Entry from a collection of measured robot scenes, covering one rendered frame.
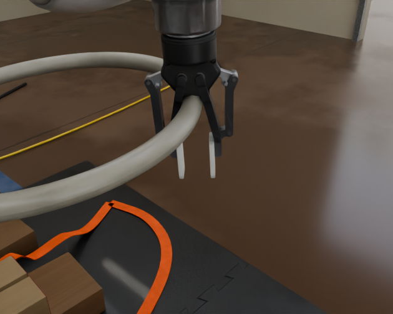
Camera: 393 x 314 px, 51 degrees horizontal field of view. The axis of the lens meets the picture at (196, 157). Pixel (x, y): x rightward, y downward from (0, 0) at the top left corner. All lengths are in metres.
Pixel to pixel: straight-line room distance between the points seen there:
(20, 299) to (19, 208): 0.97
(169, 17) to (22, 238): 1.41
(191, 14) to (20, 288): 1.11
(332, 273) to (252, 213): 0.46
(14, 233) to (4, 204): 1.39
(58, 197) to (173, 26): 0.25
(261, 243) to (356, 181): 0.73
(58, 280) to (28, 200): 1.13
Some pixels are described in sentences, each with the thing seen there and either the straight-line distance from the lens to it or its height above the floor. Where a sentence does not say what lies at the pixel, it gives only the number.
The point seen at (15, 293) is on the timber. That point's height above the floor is 0.23.
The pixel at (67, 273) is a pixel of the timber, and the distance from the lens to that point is 1.59.
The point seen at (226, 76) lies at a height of 1.04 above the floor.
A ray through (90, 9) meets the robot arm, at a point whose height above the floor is 1.16.
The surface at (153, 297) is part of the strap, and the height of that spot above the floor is 0.02.
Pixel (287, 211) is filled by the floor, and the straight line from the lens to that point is 2.03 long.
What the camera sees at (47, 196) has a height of 0.99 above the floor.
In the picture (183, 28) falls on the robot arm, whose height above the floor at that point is 1.11.
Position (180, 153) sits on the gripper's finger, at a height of 0.91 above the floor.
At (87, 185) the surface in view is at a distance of 0.46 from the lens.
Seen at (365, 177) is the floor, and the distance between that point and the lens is 2.40.
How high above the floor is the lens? 1.24
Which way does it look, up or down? 31 degrees down
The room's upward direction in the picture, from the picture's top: straight up
